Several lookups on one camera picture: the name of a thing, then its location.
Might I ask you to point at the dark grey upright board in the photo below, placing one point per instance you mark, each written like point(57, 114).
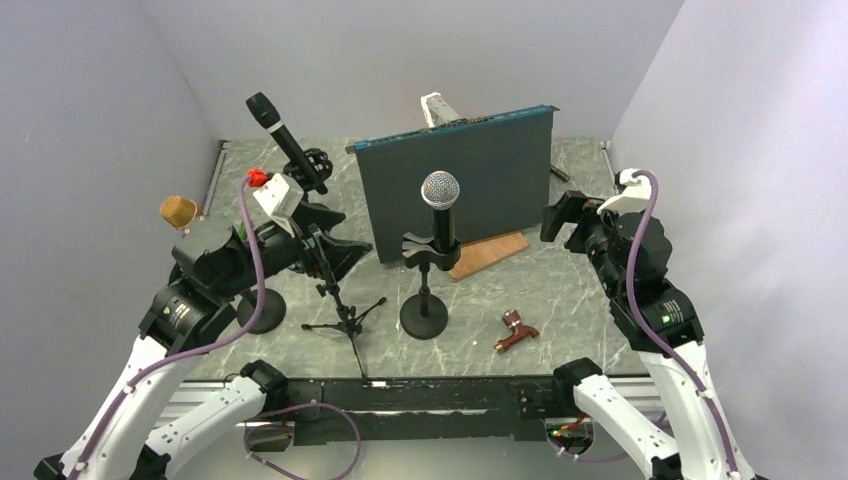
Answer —
point(501, 163)

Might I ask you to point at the white bracket behind board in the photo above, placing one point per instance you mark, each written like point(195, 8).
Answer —
point(437, 111)

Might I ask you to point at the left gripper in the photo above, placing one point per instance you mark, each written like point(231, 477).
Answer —
point(339, 254)

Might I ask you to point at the gold microphone black stand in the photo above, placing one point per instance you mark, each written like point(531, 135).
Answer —
point(272, 313)

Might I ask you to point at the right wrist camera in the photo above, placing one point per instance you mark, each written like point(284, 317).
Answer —
point(638, 192)

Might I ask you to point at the wooden board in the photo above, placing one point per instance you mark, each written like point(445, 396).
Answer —
point(479, 255)

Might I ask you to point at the black round base clip stand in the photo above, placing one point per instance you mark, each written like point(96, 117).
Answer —
point(423, 315)

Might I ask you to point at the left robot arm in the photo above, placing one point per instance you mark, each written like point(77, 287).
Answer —
point(213, 264)

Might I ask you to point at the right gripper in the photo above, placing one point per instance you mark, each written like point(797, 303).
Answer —
point(588, 206)

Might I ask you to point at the black microphone white band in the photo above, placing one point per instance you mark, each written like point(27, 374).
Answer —
point(268, 117)

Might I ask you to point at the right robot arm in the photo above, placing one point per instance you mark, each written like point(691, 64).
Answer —
point(629, 253)

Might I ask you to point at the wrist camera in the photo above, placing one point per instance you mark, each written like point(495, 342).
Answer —
point(277, 194)
point(638, 192)

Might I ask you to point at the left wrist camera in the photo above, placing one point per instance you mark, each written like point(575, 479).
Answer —
point(277, 194)

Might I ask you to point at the black tripod shock mount stand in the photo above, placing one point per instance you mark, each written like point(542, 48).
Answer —
point(349, 323)

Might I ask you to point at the black screwdriver handle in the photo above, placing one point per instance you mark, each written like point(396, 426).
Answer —
point(560, 174)

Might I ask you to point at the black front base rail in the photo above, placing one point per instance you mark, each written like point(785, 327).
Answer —
point(325, 410)

